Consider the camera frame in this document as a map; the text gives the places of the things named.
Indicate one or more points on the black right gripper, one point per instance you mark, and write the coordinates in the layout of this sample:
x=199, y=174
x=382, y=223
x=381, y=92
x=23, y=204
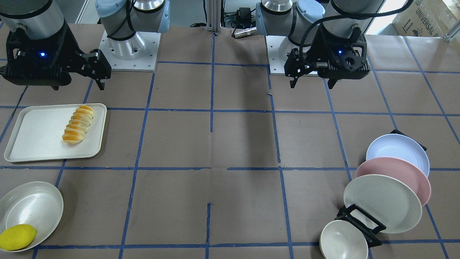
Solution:
x=70, y=42

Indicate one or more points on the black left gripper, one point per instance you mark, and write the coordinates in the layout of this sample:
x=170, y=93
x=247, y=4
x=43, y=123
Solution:
x=314, y=49

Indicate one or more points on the yellow striped bread roll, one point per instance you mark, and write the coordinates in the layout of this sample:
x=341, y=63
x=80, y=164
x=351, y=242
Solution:
x=78, y=125

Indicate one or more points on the blue plate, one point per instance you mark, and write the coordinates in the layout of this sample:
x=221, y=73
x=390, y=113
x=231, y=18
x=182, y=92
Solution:
x=401, y=147

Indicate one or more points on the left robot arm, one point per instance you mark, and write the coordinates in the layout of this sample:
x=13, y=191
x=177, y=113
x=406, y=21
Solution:
x=300, y=20

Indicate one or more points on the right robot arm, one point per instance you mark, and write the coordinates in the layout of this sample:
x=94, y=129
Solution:
x=122, y=19

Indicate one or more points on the pink plate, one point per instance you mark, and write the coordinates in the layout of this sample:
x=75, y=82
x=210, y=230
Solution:
x=401, y=170

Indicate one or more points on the cream white plate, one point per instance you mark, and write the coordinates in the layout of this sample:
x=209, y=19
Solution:
x=387, y=199

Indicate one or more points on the white rectangular tray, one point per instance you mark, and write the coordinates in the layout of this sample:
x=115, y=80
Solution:
x=37, y=134

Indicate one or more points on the cardboard box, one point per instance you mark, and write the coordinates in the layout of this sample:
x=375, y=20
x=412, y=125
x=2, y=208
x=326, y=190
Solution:
x=427, y=18

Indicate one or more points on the white shallow bowl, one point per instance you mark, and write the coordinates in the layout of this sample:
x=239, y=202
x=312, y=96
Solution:
x=38, y=204

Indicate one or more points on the black dish rack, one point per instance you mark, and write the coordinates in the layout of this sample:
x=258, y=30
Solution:
x=364, y=222

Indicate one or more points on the small white bowl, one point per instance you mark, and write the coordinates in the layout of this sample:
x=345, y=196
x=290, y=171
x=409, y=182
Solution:
x=339, y=239

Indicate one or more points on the yellow lemon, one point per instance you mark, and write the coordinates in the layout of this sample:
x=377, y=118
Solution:
x=17, y=237

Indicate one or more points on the arm mounting base plate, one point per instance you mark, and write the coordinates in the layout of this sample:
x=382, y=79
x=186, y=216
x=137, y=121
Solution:
x=278, y=49
x=138, y=54

